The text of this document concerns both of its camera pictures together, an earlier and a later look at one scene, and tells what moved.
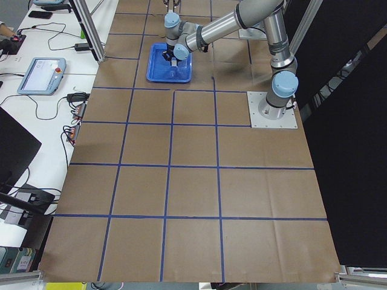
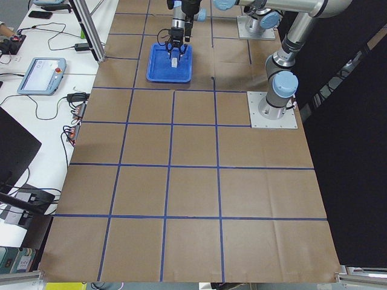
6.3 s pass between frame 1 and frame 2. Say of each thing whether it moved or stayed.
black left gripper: moved
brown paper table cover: stayed
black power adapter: stayed
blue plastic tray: stayed
